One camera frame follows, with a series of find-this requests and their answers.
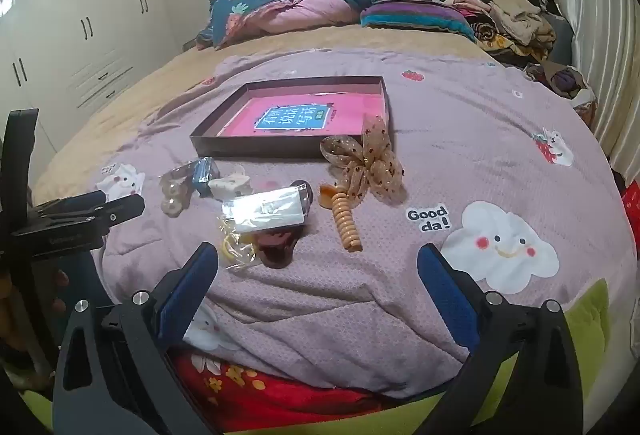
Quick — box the white packet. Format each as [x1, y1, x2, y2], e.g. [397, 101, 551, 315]
[220, 185, 313, 233]

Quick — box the pink shallow box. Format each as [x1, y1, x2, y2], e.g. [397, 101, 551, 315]
[189, 76, 392, 160]

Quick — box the cream claw hair clip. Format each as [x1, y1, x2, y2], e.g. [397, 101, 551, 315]
[207, 166, 253, 202]

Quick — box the person's left hand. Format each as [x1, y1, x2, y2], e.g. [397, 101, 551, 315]
[47, 267, 70, 316]

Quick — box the red floral blanket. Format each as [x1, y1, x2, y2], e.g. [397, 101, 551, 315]
[170, 350, 401, 418]

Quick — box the clear bag of hair ties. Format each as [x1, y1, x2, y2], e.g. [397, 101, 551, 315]
[216, 215, 261, 273]

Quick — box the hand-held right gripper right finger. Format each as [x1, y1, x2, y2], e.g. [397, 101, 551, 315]
[416, 242, 586, 435]

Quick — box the orange spiral hair clip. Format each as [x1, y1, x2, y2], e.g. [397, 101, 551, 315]
[330, 192, 363, 253]

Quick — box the small orange hair clip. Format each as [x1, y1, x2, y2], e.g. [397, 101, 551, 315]
[318, 182, 346, 208]

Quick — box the pink book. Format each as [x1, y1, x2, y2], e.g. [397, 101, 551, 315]
[216, 91, 386, 138]

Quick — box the pile of clothes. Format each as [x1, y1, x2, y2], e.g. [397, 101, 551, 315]
[435, 0, 576, 66]

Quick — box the clear bag with blue item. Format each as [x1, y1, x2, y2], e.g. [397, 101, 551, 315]
[159, 165, 198, 218]

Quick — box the striped pillow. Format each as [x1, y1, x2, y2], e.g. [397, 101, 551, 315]
[360, 0, 478, 43]

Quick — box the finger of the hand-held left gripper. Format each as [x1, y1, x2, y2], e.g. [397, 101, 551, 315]
[29, 190, 110, 216]
[35, 193, 147, 230]

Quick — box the white curtain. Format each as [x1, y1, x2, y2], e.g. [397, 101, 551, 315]
[545, 0, 640, 266]

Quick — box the tan polka dot hair bow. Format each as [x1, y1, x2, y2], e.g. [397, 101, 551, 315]
[320, 115, 405, 208]

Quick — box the green sheet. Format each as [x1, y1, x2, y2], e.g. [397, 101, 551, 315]
[20, 280, 616, 435]

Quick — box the fabric bag with clothes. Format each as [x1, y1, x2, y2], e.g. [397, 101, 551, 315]
[525, 62, 598, 110]

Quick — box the white wardrobe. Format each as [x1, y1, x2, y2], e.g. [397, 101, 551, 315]
[0, 0, 186, 176]

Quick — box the purple cartoon print blanket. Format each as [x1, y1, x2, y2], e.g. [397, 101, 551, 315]
[95, 47, 626, 401]

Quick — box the floral pink and blue quilt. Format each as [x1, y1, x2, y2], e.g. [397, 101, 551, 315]
[196, 0, 376, 52]

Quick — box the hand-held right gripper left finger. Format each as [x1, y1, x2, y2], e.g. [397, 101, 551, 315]
[51, 241, 221, 435]

